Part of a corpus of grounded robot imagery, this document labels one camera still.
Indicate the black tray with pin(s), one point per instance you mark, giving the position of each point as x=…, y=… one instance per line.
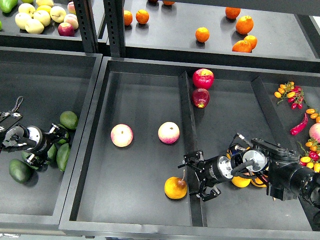
x=118, y=192
x=50, y=82

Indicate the dark red apple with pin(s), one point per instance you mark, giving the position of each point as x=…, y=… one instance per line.
x=200, y=97

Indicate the black shelf post left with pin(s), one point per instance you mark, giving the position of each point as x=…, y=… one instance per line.
x=85, y=17

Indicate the orange shelf behind front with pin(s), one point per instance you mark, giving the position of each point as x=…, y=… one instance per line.
x=252, y=40

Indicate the cherry tomato bunch lower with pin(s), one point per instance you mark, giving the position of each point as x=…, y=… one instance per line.
x=310, y=156

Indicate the green avocado middle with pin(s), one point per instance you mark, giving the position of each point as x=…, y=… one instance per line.
x=66, y=137

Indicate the yellow brown pear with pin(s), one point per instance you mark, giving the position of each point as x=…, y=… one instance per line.
x=175, y=188

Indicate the cherry tomato bunch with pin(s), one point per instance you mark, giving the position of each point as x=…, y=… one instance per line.
x=310, y=156
x=291, y=93

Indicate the pale yellow apple front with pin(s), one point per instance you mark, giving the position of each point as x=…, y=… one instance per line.
x=34, y=26

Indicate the pink peach right edge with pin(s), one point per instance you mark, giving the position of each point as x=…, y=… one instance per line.
x=314, y=132

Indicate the cherry tomato bunch top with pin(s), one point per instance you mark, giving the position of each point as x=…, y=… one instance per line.
x=291, y=93

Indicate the pink yellow apple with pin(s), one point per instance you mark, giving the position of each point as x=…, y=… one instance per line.
x=168, y=132
x=121, y=135

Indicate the dark avocado beside it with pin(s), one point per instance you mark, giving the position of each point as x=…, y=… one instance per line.
x=25, y=156

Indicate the pale yellow apple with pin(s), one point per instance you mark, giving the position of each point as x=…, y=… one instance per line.
x=34, y=26
x=57, y=14
x=27, y=8
x=42, y=16
x=21, y=19

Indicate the black left tray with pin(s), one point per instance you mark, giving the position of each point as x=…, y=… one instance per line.
x=50, y=82

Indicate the black centre tray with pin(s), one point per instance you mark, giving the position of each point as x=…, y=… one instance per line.
x=118, y=192

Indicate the black shelf post right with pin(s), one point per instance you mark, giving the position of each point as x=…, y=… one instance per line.
x=114, y=16

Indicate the green avocado top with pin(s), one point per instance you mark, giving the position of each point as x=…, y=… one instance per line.
x=69, y=119

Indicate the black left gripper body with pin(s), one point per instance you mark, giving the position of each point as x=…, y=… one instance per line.
x=41, y=142

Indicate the pale yellow apple right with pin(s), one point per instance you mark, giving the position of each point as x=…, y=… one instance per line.
x=57, y=14

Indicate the dark green avocado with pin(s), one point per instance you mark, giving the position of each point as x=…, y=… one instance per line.
x=52, y=154

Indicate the pink peach on shelf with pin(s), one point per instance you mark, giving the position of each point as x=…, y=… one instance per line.
x=72, y=19

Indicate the red chili pepper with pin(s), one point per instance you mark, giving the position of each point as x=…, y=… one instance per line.
x=298, y=128

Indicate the dark avocado far left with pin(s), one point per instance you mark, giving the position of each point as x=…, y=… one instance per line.
x=19, y=171

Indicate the bright red apple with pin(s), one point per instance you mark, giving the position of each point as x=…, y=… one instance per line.
x=203, y=78

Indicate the pink yellow apple left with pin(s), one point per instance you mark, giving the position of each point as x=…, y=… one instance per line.
x=121, y=135

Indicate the pale yellow apple left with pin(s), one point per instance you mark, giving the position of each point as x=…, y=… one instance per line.
x=21, y=19

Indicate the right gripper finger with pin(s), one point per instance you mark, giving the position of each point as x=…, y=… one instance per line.
x=207, y=190
x=194, y=160

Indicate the yellow pear lower middle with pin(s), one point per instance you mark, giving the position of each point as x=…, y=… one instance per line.
x=258, y=182

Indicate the red apple on shelf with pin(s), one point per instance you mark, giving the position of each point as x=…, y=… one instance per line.
x=66, y=29

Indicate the yellow pear lower left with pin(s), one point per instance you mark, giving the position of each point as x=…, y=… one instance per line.
x=240, y=182

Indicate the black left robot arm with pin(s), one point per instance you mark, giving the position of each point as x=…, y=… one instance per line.
x=13, y=135

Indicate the black shelf post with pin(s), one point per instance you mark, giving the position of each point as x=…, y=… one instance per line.
x=114, y=16
x=85, y=17

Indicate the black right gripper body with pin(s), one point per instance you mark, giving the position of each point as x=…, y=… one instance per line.
x=214, y=171

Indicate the black tray divider right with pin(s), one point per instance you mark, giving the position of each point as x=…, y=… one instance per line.
x=265, y=105

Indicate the orange cherry tomatoes cluster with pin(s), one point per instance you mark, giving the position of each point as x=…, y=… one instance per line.
x=313, y=114

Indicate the pink yellow apple right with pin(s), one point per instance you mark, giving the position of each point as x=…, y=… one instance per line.
x=168, y=132

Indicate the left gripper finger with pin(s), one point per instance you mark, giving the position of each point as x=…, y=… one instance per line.
x=56, y=133
x=37, y=160

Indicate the orange on shelf centre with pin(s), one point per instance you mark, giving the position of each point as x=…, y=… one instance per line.
x=202, y=34

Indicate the orange shelf front right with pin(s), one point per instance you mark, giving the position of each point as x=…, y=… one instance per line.
x=242, y=46

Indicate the pale yellow apple back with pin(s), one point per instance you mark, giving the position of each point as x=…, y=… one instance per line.
x=27, y=8

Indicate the pale yellow apple middle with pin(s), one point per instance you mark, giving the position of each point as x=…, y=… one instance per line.
x=42, y=16

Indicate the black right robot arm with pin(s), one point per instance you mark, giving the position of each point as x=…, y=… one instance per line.
x=247, y=160

